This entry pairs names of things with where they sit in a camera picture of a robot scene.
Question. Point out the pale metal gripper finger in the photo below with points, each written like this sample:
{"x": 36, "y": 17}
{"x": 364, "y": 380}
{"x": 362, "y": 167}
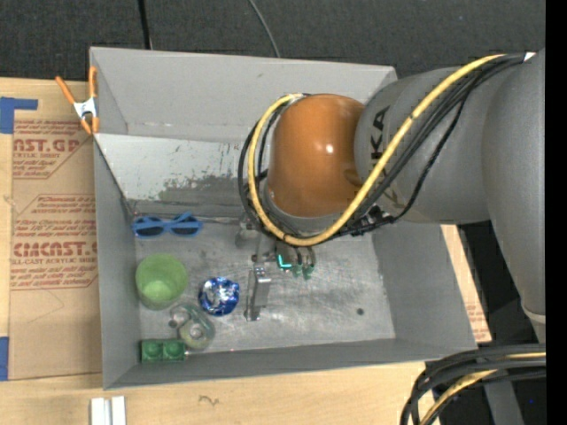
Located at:
{"x": 264, "y": 288}
{"x": 251, "y": 303}

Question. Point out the blue and white ball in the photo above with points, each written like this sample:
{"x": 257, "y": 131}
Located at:
{"x": 219, "y": 297}

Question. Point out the grey metal bin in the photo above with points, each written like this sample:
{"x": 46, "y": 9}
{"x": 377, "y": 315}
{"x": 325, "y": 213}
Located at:
{"x": 310, "y": 326}

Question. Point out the clear glass thing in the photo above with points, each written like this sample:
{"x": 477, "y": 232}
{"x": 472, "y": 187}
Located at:
{"x": 197, "y": 330}

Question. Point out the green cup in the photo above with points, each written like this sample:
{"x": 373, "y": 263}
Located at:
{"x": 160, "y": 277}

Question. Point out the green toy brick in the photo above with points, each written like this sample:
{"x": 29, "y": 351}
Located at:
{"x": 163, "y": 351}

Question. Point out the blue sunglasses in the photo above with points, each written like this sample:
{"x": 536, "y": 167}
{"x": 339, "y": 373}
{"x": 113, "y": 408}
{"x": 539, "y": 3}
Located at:
{"x": 153, "y": 227}

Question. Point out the brown cardboard board red print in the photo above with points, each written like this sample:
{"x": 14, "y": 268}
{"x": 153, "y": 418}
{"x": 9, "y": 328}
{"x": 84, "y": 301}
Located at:
{"x": 48, "y": 281}

